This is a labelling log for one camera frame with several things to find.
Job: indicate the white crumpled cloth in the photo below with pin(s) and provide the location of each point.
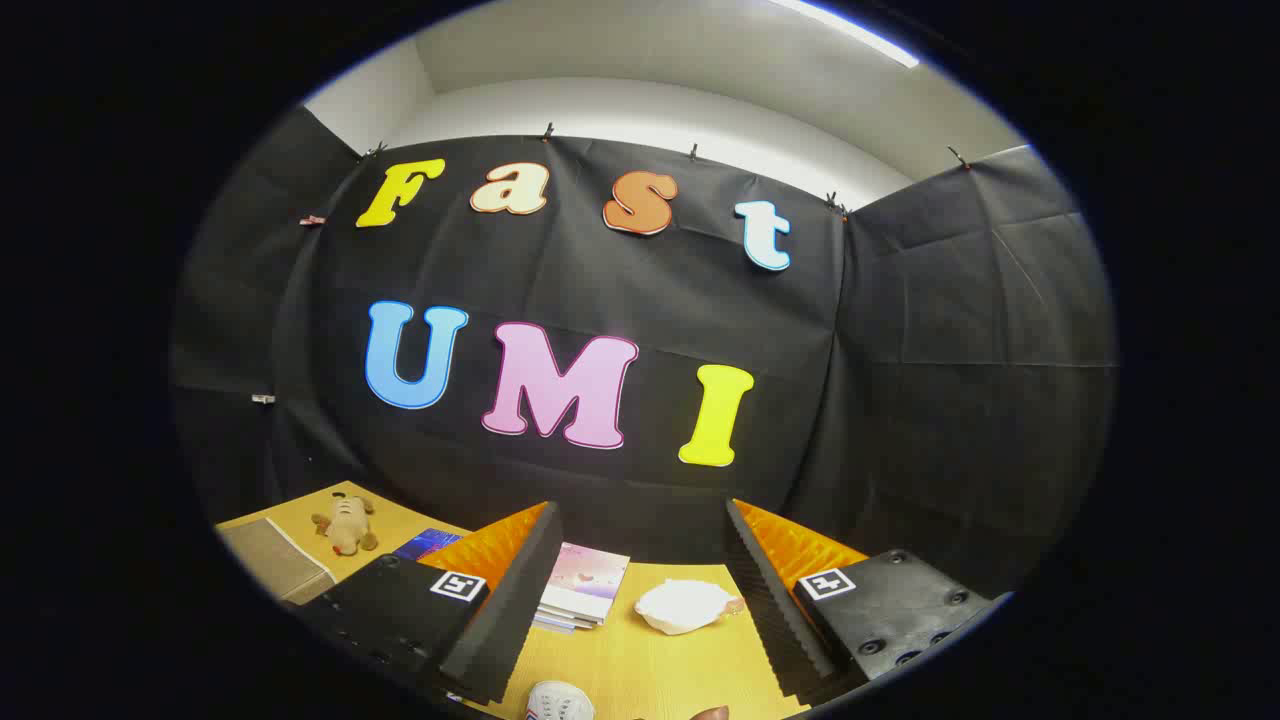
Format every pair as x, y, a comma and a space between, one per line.
685, 605

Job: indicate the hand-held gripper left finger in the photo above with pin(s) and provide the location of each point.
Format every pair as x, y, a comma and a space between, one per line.
510, 620

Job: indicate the pink cover book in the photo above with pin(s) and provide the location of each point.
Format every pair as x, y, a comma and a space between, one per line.
590, 575

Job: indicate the beige fabric storage box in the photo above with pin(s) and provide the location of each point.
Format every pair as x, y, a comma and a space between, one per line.
265, 560

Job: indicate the white canvas shoe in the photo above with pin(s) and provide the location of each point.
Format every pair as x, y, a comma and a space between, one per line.
558, 702

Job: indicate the tan plush dog toy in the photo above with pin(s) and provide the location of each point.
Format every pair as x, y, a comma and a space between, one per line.
345, 525

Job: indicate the blue cover book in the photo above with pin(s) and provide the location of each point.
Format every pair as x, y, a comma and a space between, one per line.
430, 544

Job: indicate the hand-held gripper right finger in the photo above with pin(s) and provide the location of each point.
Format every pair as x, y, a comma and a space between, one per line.
775, 620

